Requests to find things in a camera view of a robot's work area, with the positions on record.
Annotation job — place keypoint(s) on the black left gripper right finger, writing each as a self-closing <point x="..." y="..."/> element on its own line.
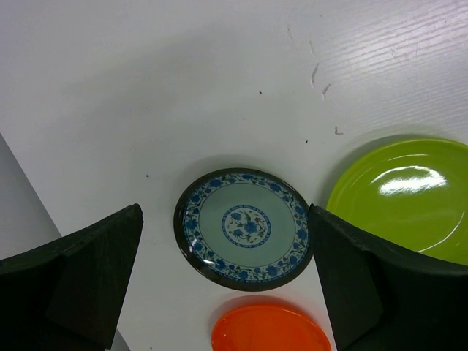
<point x="381" y="296"/>

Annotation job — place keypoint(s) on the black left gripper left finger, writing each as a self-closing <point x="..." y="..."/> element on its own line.
<point x="68" y="294"/>

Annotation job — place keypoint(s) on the green plate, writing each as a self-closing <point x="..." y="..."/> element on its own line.
<point x="412" y="193"/>

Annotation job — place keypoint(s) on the orange plate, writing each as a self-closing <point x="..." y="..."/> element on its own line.
<point x="268" y="325"/>

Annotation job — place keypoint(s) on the blue floral plate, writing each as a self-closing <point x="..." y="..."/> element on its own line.
<point x="243" y="229"/>

